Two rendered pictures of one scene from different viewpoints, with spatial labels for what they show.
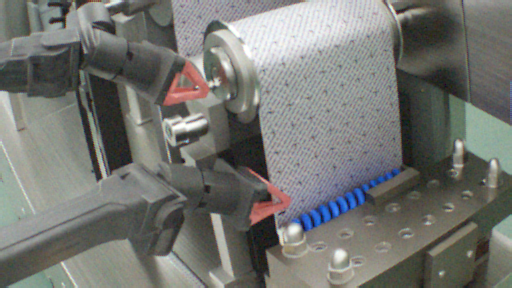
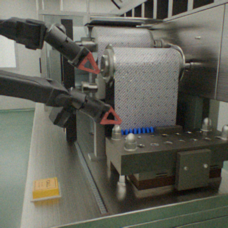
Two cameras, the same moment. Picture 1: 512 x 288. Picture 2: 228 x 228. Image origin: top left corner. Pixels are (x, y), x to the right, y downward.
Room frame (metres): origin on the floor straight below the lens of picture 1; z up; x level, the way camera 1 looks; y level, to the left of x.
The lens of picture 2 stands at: (0.14, -0.14, 1.27)
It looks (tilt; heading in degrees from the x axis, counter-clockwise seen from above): 13 degrees down; 10
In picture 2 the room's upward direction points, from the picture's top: straight up
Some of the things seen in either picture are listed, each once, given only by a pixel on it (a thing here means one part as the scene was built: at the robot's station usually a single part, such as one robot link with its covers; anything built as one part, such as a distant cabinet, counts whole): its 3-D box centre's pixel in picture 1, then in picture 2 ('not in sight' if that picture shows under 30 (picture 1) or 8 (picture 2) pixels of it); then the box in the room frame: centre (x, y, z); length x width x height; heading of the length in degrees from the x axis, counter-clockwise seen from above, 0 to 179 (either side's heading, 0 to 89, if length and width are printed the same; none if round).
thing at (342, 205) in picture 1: (352, 202); (148, 132); (0.94, -0.13, 1.03); 0.21 x 0.04 x 0.03; 116
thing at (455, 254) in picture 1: (451, 267); (193, 169); (0.80, -0.26, 0.96); 0.10 x 0.03 x 0.11; 116
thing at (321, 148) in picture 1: (340, 147); (146, 107); (0.96, -0.12, 1.11); 0.23 x 0.01 x 0.18; 116
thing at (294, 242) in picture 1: (294, 237); (117, 131); (0.84, -0.03, 1.05); 0.04 x 0.04 x 0.04
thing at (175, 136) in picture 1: (175, 130); (84, 86); (0.96, 0.11, 1.18); 0.04 x 0.02 x 0.04; 26
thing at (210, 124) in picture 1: (214, 198); (95, 119); (0.98, 0.07, 1.05); 0.06 x 0.05 x 0.31; 116
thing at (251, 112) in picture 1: (229, 70); (109, 66); (0.97, 0.02, 1.25); 0.15 x 0.01 x 0.15; 26
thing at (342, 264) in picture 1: (340, 263); (130, 141); (0.76, -0.08, 1.05); 0.04 x 0.04 x 0.04
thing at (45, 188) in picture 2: not in sight; (45, 187); (0.72, 0.16, 0.91); 0.07 x 0.07 x 0.02; 26
